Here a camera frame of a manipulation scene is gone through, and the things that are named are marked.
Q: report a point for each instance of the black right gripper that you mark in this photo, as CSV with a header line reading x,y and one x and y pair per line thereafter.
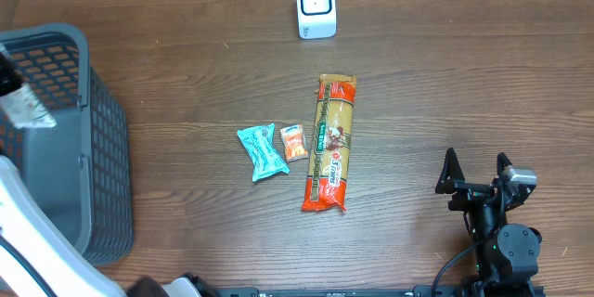
x,y
449,183

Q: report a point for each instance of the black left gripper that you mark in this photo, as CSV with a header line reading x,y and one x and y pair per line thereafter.
x,y
6,79

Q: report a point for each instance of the white tube gold cap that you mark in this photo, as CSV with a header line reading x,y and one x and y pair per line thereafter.
x,y
25,110

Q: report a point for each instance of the orange spaghetti packet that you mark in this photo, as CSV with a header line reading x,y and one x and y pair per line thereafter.
x,y
328,166

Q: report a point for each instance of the small orange snack packet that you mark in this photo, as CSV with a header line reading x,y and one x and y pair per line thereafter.
x,y
294,142

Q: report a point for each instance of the teal plastic packet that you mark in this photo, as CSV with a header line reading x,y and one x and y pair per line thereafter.
x,y
258,142

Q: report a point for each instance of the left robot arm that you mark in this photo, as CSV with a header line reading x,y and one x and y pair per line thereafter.
x,y
37,260

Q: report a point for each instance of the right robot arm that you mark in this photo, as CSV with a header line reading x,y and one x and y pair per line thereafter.
x,y
506,254

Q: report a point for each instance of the white barcode scanner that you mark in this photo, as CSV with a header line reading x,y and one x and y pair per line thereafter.
x,y
317,19

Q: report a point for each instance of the grey plastic mesh basket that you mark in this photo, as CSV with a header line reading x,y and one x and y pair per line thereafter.
x,y
77,172

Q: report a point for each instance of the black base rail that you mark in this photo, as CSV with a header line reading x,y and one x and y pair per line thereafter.
x,y
417,291

